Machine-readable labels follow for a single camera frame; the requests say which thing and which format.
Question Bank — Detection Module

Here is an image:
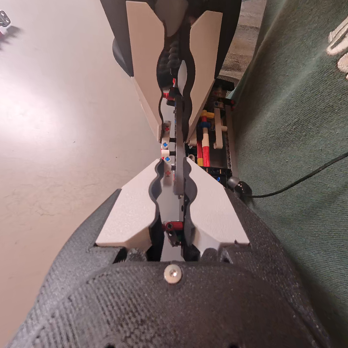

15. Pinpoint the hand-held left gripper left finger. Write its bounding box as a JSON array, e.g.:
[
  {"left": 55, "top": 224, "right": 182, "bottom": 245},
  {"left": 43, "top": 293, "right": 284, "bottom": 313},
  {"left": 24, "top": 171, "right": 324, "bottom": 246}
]
[{"left": 95, "top": 158, "right": 164, "bottom": 248}]

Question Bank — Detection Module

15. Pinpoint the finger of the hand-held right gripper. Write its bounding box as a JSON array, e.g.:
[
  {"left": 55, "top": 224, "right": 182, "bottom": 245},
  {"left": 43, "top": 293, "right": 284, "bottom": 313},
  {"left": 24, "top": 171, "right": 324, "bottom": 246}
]
[
  {"left": 181, "top": 10, "right": 223, "bottom": 144},
  {"left": 126, "top": 1, "right": 167, "bottom": 143}
]

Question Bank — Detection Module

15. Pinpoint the thin black cable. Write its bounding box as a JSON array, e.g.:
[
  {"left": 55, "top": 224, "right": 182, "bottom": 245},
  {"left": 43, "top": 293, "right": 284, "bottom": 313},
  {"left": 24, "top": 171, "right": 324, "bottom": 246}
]
[{"left": 235, "top": 152, "right": 348, "bottom": 198}]

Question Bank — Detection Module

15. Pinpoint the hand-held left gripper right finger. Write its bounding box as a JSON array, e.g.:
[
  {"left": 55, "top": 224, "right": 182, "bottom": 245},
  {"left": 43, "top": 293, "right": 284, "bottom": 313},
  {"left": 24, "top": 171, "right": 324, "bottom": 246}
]
[{"left": 184, "top": 157, "right": 250, "bottom": 254}]

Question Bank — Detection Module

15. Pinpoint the small grey red lego assembly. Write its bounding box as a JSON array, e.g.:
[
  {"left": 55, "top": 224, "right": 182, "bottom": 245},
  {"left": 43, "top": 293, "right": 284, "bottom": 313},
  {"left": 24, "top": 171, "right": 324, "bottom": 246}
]
[{"left": 0, "top": 9, "right": 13, "bottom": 38}]

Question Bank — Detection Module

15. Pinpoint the grey mesh chair seat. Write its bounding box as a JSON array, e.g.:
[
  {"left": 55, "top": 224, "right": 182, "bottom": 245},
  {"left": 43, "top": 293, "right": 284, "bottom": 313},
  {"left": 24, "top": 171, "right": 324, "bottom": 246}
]
[{"left": 217, "top": 70, "right": 239, "bottom": 83}]

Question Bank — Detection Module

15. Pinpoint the multicoloured lego technic model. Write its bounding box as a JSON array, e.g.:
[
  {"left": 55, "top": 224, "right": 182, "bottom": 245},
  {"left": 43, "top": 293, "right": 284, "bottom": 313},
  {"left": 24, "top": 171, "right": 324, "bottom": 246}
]
[{"left": 160, "top": 77, "right": 241, "bottom": 248}]

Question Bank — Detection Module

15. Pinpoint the dark green embroidered sweatshirt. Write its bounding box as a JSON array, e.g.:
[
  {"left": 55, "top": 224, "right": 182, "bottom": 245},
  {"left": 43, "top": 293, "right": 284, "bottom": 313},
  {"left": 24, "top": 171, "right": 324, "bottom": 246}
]
[{"left": 231, "top": 0, "right": 348, "bottom": 348}]

